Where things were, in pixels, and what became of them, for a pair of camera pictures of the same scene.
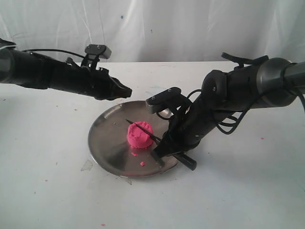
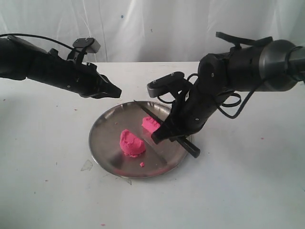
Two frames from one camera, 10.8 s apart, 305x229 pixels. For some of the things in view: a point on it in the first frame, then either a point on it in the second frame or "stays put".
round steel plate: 108,144 stays put
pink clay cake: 138,139 to 131,145
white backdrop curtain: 158,30 stays put
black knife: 189,162 to 188,147
